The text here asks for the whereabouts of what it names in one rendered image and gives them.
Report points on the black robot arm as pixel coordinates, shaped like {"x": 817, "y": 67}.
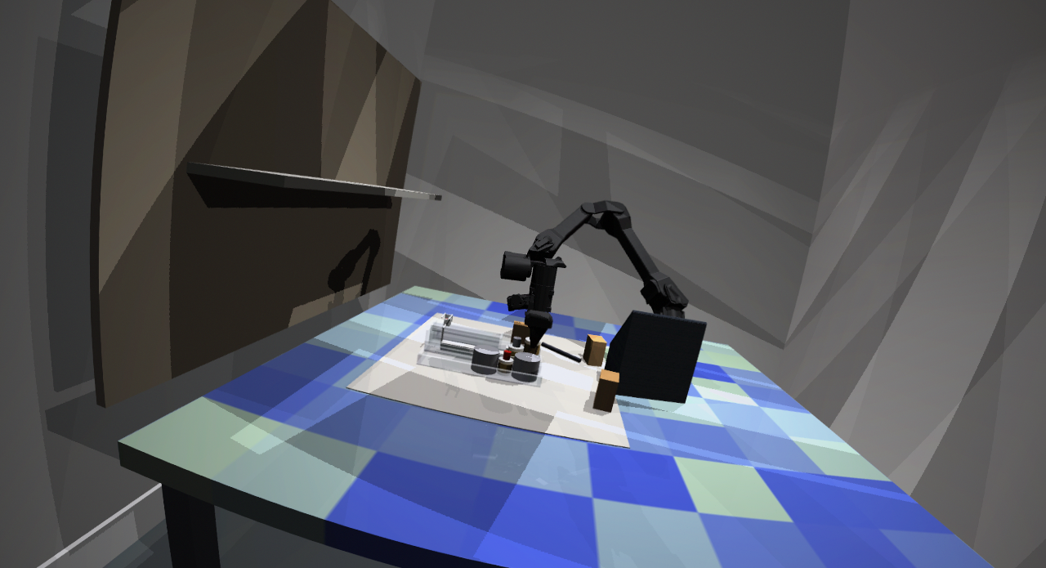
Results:
{"x": 660, "y": 292}

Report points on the brown cuboid block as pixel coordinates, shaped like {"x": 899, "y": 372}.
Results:
{"x": 594, "y": 350}

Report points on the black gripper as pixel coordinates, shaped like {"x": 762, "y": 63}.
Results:
{"x": 538, "y": 319}

